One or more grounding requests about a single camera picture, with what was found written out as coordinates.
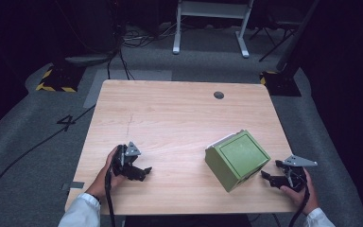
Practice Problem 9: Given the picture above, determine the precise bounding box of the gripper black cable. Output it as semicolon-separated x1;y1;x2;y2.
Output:
104;165;117;227
287;176;310;227

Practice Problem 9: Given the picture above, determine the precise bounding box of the grey tape strip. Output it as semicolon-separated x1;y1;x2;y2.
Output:
60;181;86;191

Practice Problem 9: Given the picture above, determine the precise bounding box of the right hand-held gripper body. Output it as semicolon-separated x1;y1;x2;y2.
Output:
280;154;319;193

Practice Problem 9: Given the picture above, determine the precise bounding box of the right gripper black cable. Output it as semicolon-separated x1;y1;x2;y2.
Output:
287;176;310;227

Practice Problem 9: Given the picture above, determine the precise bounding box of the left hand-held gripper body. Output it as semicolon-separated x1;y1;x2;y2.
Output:
111;141;142;182

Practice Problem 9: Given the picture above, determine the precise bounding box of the bundle of floor cables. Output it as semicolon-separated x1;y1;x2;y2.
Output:
119;22;179;49

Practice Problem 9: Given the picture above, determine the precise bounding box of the grey metal post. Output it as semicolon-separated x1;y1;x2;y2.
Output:
275;0;321;72

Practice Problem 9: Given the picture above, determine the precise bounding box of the person's left hand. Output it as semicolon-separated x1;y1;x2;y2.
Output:
86;146;128;201

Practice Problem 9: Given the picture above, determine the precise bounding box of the person's right hand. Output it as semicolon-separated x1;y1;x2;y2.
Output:
280;167;320;217

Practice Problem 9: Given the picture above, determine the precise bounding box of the long black floor cable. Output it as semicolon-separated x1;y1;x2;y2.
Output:
0;104;96;220

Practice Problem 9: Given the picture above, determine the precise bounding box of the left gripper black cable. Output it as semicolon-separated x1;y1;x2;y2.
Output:
104;165;117;227

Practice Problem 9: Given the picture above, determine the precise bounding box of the white desk frame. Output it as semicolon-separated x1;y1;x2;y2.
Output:
172;0;255;60

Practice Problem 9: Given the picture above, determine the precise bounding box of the green box with lid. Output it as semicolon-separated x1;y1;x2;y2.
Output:
204;129;271;193

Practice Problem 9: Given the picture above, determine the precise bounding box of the black folding stand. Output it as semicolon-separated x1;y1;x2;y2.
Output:
249;20;301;63

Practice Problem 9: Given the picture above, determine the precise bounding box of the grey round stand base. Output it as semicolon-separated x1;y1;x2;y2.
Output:
63;52;116;68

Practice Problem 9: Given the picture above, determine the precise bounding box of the black yellow striped stand base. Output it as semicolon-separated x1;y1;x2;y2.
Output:
35;63;87;94
259;70;303;97

